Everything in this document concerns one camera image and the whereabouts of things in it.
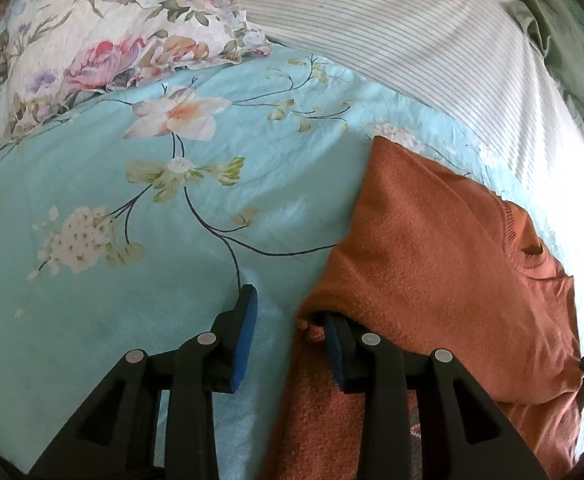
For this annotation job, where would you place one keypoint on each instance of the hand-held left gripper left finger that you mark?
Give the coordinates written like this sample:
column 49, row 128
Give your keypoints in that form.
column 244, row 332

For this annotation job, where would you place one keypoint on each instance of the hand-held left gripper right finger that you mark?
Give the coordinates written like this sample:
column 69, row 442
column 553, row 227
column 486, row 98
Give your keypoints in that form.
column 335, row 372

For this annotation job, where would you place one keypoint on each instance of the orange knit sweater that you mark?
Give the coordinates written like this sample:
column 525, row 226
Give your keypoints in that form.
column 421, row 260

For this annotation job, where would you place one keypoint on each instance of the teal floral blanket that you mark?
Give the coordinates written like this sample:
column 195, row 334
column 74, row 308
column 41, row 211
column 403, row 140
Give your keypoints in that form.
column 122, row 285

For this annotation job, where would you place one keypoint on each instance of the floral print pillow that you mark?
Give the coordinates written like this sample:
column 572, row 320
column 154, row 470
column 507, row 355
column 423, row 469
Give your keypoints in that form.
column 102, row 45

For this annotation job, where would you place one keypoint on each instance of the green pillow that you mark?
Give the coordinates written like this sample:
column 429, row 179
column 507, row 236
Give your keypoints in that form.
column 566, row 45

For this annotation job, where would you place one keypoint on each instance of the white striped duvet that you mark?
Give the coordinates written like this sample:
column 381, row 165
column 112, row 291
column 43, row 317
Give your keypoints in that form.
column 396, row 35

